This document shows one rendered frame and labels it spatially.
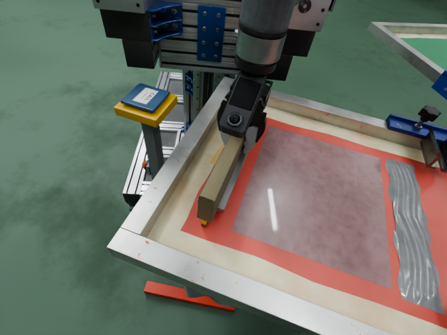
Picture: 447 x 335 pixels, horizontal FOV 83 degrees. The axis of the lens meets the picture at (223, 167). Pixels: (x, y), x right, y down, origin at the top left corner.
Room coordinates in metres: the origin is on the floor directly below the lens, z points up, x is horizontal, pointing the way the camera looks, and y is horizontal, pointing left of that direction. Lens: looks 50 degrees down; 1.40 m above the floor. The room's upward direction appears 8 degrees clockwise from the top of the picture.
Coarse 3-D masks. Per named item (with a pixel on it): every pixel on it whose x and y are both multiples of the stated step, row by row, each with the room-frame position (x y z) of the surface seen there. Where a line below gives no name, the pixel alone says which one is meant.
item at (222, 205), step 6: (240, 156) 0.39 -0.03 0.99; (246, 156) 0.40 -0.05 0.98; (240, 162) 0.37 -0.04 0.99; (240, 168) 0.36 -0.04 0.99; (234, 174) 0.34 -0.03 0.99; (234, 180) 0.32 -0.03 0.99; (228, 186) 0.30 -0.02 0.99; (228, 192) 0.29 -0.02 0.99; (222, 198) 0.27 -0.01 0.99; (228, 198) 0.28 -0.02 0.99; (222, 204) 0.26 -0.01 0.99; (222, 210) 0.25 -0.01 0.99
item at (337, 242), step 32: (256, 192) 0.32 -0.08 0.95; (288, 192) 0.34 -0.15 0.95; (320, 192) 0.35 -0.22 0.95; (192, 224) 0.23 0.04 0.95; (224, 224) 0.24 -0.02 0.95; (256, 224) 0.25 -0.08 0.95; (288, 224) 0.26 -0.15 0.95; (320, 224) 0.27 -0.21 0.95; (352, 224) 0.28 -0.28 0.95; (384, 224) 0.29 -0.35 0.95; (256, 256) 0.18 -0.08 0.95; (288, 256) 0.19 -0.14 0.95; (320, 256) 0.20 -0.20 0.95; (352, 256) 0.21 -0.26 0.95; (384, 256) 0.22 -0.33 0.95; (352, 288) 0.15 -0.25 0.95; (384, 288) 0.16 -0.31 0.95
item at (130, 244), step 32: (224, 96) 0.61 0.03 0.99; (288, 96) 0.66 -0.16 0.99; (192, 128) 0.46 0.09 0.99; (352, 128) 0.59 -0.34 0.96; (384, 128) 0.57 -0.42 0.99; (160, 192) 0.27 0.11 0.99; (128, 224) 0.19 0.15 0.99; (128, 256) 0.14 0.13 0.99; (160, 256) 0.15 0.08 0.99; (192, 256) 0.15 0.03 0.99; (192, 288) 0.11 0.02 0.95; (224, 288) 0.11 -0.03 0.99; (256, 288) 0.12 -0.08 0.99; (288, 320) 0.08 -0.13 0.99; (320, 320) 0.09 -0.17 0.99; (352, 320) 0.09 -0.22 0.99
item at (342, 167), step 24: (264, 144) 0.48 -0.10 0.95; (288, 144) 0.49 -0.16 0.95; (312, 144) 0.51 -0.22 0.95; (336, 144) 0.52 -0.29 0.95; (360, 144) 0.53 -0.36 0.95; (264, 168) 0.40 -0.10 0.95; (288, 168) 0.41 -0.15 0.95; (312, 168) 0.42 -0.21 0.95; (336, 168) 0.43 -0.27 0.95; (360, 168) 0.44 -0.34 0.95; (384, 168) 0.46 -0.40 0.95; (336, 192) 0.36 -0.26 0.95; (360, 192) 0.37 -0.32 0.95; (384, 192) 0.38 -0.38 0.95; (432, 192) 0.40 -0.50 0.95; (432, 216) 0.33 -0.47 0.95
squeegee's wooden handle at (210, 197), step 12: (228, 144) 0.36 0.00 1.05; (240, 144) 0.36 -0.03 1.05; (228, 156) 0.33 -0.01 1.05; (216, 168) 0.29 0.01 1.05; (228, 168) 0.30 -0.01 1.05; (216, 180) 0.27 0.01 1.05; (228, 180) 0.31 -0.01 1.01; (204, 192) 0.24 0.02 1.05; (216, 192) 0.24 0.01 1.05; (204, 204) 0.23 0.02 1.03; (216, 204) 0.23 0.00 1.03; (204, 216) 0.23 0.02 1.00
